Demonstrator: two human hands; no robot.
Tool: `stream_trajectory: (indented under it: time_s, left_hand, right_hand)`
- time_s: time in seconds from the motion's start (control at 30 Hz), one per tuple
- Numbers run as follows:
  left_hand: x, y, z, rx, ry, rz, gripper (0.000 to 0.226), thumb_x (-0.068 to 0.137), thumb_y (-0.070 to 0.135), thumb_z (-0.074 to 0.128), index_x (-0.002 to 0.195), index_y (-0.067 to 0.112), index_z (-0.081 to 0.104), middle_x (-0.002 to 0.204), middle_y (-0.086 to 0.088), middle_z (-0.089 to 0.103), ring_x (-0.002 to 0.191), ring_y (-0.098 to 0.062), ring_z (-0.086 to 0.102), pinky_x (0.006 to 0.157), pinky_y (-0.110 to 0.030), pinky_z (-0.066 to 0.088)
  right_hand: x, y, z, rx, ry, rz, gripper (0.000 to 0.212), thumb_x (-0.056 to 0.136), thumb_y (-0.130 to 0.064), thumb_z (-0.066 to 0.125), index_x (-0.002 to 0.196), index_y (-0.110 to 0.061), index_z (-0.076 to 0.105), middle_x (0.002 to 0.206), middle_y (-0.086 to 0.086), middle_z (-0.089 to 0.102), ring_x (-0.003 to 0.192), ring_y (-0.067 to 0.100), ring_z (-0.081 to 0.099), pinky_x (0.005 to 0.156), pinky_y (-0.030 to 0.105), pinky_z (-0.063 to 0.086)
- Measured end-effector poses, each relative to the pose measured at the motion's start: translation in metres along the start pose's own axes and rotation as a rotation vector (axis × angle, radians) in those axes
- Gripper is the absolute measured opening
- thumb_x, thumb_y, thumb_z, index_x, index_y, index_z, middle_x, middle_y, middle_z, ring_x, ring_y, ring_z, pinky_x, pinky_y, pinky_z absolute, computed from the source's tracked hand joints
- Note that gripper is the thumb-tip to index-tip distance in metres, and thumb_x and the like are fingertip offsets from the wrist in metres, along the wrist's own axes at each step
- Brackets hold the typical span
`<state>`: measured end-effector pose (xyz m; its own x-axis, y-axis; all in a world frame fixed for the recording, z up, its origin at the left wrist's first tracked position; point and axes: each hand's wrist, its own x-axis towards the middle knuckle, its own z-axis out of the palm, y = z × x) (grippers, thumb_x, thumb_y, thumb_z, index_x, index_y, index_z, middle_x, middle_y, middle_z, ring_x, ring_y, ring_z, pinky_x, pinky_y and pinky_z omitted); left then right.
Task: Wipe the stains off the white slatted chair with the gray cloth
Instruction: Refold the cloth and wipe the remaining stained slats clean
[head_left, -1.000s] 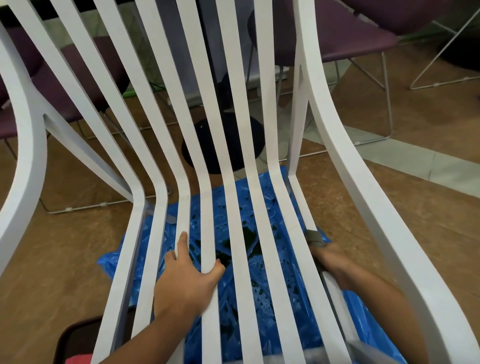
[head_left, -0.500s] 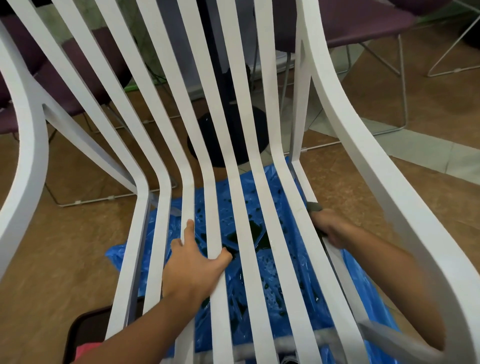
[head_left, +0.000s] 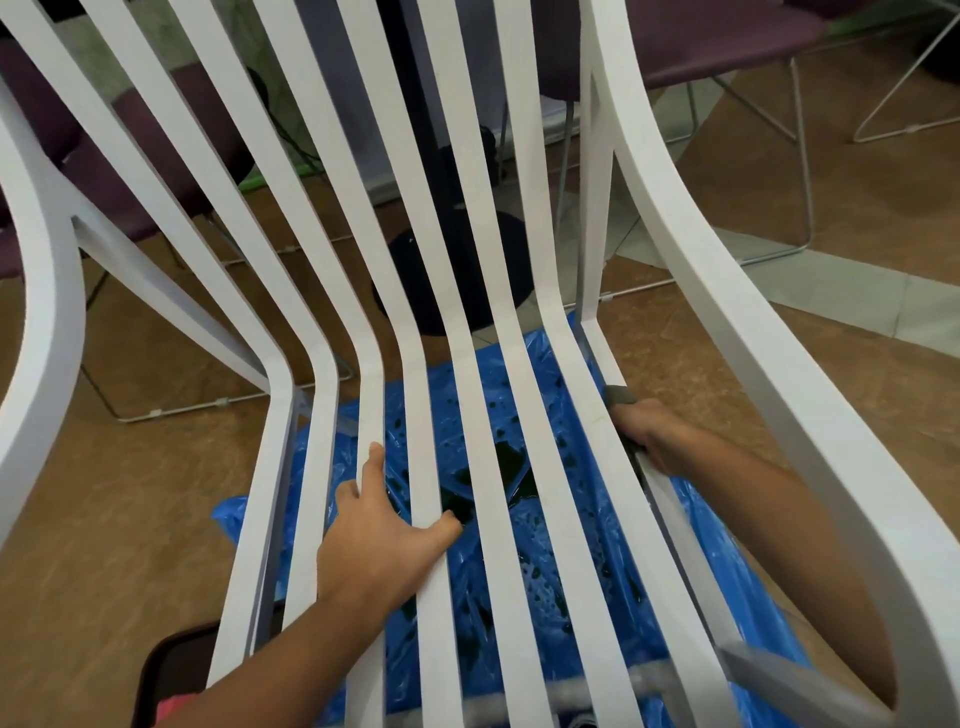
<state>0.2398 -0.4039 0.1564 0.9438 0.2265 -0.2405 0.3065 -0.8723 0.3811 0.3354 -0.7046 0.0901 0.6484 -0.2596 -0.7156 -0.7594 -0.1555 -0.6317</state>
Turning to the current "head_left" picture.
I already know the person's right hand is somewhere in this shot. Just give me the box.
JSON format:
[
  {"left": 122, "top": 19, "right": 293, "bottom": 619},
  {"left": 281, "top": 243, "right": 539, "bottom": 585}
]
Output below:
[{"left": 611, "top": 397, "right": 695, "bottom": 475}]

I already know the person's left hand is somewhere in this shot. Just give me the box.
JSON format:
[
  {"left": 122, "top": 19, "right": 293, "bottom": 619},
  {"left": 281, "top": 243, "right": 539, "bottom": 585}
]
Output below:
[{"left": 316, "top": 442, "right": 464, "bottom": 625}]

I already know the grey cleaning cloth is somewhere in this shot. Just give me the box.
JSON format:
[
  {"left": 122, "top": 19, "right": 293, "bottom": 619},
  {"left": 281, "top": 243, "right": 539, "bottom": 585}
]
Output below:
[{"left": 603, "top": 383, "right": 654, "bottom": 481}]

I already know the white slatted chair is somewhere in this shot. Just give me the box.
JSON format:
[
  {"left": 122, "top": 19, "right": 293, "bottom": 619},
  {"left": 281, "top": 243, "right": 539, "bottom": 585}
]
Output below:
[{"left": 0, "top": 0, "right": 960, "bottom": 728}]

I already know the person's right forearm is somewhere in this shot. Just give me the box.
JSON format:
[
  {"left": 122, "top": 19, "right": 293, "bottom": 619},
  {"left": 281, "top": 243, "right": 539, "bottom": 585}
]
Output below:
[{"left": 659, "top": 431, "right": 898, "bottom": 708}]

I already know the person's left forearm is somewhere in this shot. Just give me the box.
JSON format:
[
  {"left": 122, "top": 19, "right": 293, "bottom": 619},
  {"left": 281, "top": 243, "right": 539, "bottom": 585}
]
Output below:
[{"left": 161, "top": 584, "right": 393, "bottom": 728}]

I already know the purple lounge chair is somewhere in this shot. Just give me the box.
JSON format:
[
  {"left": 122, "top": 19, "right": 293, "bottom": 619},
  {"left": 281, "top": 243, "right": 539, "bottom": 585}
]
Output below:
[
  {"left": 0, "top": 37, "right": 355, "bottom": 425},
  {"left": 532, "top": 0, "right": 826, "bottom": 310},
  {"left": 851, "top": 0, "right": 960, "bottom": 145}
]

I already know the blue plastic sheet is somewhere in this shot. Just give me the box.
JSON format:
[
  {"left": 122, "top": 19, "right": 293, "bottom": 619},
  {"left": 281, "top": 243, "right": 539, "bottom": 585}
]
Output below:
[{"left": 212, "top": 314, "right": 815, "bottom": 728}]

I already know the dark brown tray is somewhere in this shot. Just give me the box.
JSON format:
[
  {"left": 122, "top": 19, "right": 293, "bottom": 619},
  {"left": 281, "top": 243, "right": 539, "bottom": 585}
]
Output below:
[{"left": 131, "top": 603, "right": 286, "bottom": 728}]

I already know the pink cloth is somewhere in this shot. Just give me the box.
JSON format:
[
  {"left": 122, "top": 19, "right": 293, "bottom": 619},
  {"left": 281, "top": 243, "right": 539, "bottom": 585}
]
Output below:
[{"left": 153, "top": 693, "right": 200, "bottom": 728}]

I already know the black round table base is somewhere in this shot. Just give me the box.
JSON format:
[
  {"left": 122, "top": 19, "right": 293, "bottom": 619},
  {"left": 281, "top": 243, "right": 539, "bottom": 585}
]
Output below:
[
  {"left": 922, "top": 29, "right": 960, "bottom": 84},
  {"left": 372, "top": 0, "right": 538, "bottom": 337}
]

